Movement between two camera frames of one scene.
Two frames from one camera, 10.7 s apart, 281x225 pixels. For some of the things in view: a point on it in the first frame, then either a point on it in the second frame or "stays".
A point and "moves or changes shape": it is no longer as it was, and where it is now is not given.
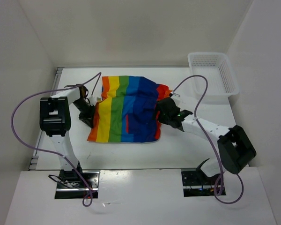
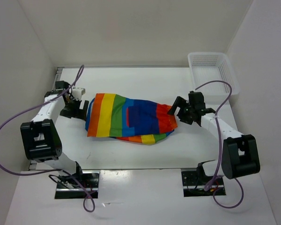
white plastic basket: (216, 68) stays
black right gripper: (160, 117) -> (179, 102)
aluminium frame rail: (55, 85) stays
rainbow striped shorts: (126, 112) moves or changes shape
